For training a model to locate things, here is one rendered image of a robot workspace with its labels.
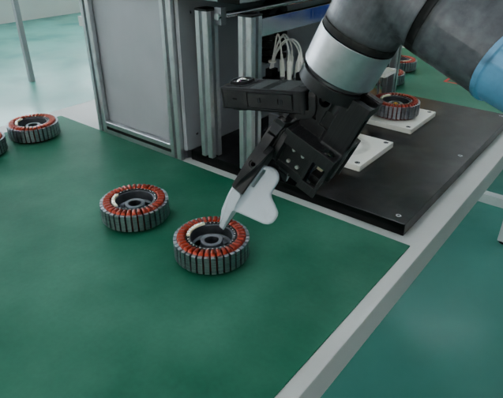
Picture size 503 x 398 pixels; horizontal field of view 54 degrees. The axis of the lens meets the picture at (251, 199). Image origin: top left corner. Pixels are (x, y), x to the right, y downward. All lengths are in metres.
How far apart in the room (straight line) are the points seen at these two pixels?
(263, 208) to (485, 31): 0.27
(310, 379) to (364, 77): 0.32
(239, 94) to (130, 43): 0.56
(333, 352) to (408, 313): 1.24
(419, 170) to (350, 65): 0.56
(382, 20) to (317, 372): 0.37
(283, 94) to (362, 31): 0.12
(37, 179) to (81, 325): 0.45
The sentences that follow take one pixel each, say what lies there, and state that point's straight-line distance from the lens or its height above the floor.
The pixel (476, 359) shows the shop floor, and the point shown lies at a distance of 1.76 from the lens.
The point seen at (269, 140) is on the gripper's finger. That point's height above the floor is 0.99.
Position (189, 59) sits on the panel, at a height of 0.95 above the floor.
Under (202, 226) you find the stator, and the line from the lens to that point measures 0.75.
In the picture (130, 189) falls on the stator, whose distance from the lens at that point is 0.87.
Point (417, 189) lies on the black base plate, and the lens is 0.93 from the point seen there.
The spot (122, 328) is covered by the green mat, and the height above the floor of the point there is 0.75.
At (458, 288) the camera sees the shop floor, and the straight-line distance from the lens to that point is 2.01.
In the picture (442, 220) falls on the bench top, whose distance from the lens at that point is 0.89.
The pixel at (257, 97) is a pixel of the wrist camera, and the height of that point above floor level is 1.02.
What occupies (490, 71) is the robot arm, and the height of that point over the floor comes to 1.09.
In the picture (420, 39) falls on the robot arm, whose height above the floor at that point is 1.10.
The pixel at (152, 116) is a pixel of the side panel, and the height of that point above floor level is 0.82.
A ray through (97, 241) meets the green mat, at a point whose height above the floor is 0.75.
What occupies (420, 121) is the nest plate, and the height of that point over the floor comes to 0.78.
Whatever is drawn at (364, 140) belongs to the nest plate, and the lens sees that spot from 1.07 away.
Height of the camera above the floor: 1.19
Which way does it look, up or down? 29 degrees down
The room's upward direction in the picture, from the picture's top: straight up
